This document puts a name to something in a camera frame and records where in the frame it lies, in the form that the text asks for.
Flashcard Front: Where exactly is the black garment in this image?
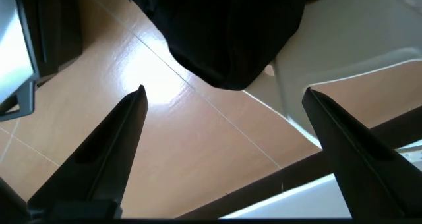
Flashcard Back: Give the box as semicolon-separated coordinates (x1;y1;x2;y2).
121;0;330;91

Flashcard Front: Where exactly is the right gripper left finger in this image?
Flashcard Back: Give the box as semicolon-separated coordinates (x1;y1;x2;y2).
26;84;149;219

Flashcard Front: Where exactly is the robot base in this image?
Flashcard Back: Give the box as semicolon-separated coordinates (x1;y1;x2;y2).
0;0;83;123

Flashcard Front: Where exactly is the white laundry basket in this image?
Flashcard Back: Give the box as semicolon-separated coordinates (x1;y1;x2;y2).
243;0;422;150

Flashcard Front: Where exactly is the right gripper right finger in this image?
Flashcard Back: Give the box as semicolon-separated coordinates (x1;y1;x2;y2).
301;87;422;218

